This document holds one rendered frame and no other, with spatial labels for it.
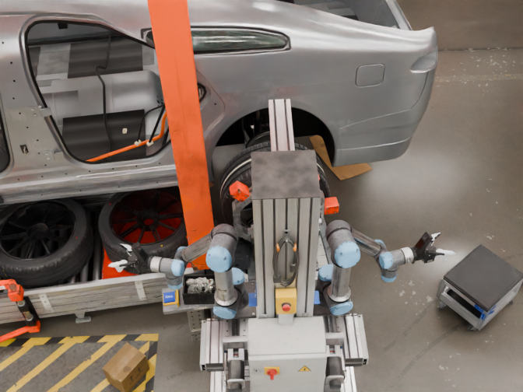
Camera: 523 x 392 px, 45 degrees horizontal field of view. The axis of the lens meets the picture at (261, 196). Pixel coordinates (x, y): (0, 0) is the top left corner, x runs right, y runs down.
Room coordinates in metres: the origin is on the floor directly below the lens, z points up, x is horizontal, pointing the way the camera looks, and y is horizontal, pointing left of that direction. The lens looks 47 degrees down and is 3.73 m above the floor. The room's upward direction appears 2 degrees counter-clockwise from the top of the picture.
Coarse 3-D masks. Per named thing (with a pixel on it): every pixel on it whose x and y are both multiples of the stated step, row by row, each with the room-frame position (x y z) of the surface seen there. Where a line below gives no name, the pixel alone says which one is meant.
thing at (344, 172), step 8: (312, 136) 4.06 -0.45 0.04; (320, 136) 4.06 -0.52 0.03; (312, 144) 3.98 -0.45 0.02; (320, 144) 3.98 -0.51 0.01; (320, 152) 3.88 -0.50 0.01; (328, 160) 3.78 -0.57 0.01; (336, 168) 3.69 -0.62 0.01; (344, 168) 3.69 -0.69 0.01; (352, 168) 3.68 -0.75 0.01; (360, 168) 3.68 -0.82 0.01; (368, 168) 3.67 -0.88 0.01; (344, 176) 3.59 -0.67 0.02; (352, 176) 3.59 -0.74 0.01
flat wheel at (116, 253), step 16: (128, 192) 3.03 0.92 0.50; (144, 192) 3.04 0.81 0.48; (160, 192) 3.04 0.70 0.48; (176, 192) 3.01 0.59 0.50; (112, 208) 2.89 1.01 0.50; (128, 208) 2.90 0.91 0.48; (144, 208) 2.89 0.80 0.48; (160, 208) 2.89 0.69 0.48; (176, 208) 2.98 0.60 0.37; (112, 224) 2.75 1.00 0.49; (144, 224) 2.79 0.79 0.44; (160, 224) 2.75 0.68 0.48; (112, 240) 2.60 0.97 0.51; (160, 240) 2.59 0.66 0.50; (176, 240) 2.59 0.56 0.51; (112, 256) 2.57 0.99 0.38; (128, 256) 2.50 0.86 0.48; (160, 256) 2.50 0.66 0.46; (144, 272) 2.48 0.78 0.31
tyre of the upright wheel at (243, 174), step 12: (264, 144) 2.75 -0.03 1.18; (240, 156) 2.71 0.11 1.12; (228, 168) 2.69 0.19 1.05; (240, 168) 2.62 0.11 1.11; (228, 180) 2.60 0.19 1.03; (240, 180) 2.53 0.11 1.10; (324, 180) 2.59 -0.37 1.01; (228, 192) 2.52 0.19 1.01; (324, 192) 2.58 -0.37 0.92; (228, 204) 2.51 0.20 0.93; (228, 216) 2.51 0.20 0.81
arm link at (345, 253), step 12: (336, 240) 1.80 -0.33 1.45; (348, 240) 1.79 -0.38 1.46; (336, 252) 1.75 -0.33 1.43; (348, 252) 1.73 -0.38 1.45; (336, 264) 1.74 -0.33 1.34; (348, 264) 1.72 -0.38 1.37; (336, 276) 1.76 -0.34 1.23; (348, 276) 1.76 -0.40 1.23; (336, 288) 1.75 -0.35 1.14; (348, 288) 1.77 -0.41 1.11; (336, 300) 1.73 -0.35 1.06; (348, 300) 1.75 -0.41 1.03; (336, 312) 1.72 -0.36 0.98
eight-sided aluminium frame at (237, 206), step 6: (246, 198) 2.44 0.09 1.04; (324, 198) 2.50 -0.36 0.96; (234, 204) 2.47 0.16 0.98; (240, 204) 2.44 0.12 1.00; (246, 204) 2.44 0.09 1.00; (324, 204) 2.50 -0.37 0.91; (234, 210) 2.43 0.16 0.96; (240, 210) 2.44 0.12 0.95; (234, 216) 2.43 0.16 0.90; (234, 222) 2.43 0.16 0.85; (240, 222) 2.44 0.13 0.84; (234, 228) 2.43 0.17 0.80; (240, 228) 2.44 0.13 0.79; (246, 228) 2.49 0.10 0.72; (240, 234) 2.43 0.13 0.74; (246, 234) 2.44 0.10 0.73
